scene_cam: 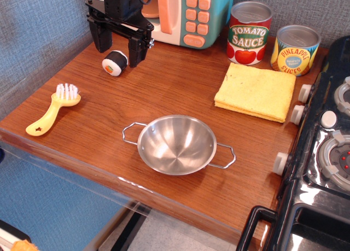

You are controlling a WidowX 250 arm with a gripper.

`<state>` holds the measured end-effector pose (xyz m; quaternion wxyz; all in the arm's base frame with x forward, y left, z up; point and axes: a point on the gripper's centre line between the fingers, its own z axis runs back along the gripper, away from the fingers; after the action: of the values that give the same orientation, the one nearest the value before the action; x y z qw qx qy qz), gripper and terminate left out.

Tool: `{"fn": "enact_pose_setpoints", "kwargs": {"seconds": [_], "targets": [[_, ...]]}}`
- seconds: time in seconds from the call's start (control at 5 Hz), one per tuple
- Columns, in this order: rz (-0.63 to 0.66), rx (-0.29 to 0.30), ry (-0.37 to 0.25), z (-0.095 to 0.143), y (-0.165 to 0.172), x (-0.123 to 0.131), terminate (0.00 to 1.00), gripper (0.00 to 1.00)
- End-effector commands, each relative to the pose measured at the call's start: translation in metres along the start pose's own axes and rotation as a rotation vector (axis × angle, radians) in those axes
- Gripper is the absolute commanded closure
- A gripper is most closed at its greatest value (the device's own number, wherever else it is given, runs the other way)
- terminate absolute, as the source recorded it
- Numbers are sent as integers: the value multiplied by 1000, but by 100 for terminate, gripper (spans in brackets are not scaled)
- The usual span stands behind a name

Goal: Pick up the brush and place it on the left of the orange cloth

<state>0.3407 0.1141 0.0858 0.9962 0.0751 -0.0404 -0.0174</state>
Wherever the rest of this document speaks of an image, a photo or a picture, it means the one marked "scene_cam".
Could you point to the yellow folded cloth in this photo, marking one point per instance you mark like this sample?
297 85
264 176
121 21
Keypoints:
261 93

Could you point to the white stove knob bottom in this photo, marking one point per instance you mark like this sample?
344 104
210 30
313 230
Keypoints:
280 163

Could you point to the white stove knob middle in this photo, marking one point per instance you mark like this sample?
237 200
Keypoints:
297 113

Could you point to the stainless steel bowl with handles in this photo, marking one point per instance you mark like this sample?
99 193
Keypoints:
175 145

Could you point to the tomato sauce can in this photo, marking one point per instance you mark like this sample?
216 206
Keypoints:
248 32

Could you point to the pineapple slices can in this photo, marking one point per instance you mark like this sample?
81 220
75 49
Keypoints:
295 49

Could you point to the toy microwave teal and white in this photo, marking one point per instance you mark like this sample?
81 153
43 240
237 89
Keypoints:
189 23

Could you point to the toy sushi roll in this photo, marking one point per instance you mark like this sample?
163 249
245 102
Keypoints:
115 63

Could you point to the white stove knob top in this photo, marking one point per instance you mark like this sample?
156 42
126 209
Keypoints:
304 93

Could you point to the black toy stove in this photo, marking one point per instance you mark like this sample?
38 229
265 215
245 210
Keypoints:
313 199

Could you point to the black oven door handle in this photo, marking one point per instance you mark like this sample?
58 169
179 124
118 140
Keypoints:
257 214

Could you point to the white stove knob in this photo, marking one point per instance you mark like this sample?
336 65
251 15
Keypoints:
304 93
297 113
280 163

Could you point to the orange plush object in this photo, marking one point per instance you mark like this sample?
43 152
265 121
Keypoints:
24 245

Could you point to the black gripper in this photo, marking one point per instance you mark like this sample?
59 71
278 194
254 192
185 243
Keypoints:
125 18

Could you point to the yellow dish brush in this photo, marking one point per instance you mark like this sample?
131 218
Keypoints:
66 95

